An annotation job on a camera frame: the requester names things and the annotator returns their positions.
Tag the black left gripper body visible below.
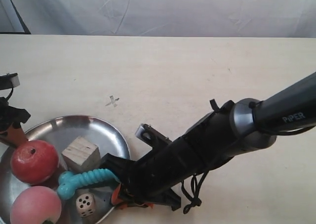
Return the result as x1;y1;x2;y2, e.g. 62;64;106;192
0;97;31;132

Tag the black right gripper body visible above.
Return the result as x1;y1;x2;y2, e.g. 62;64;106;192
100;112;235;211

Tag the round silver metal plate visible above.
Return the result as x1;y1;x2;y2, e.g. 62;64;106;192
0;115;130;224

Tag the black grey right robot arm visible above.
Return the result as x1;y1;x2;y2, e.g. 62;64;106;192
102;74;316;213

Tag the red toy apple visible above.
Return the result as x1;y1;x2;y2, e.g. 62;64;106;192
10;140;59;185

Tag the wooden die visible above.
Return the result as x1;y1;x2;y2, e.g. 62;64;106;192
76;193;96;217

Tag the teal rubber bone toy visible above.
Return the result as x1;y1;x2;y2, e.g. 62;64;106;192
57;169;120;200

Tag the light wooden block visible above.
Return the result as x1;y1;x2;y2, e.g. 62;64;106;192
61;136;101;173

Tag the pink toy peach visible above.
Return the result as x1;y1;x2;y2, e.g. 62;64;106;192
10;186;62;224

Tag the white wrinkled backdrop cloth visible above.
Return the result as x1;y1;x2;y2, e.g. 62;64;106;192
0;0;316;38

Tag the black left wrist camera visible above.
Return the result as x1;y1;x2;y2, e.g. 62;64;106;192
0;73;20;90

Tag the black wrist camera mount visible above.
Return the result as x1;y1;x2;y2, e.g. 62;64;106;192
135;124;172;152

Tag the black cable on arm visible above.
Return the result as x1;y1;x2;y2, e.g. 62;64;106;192
180;171;209;214

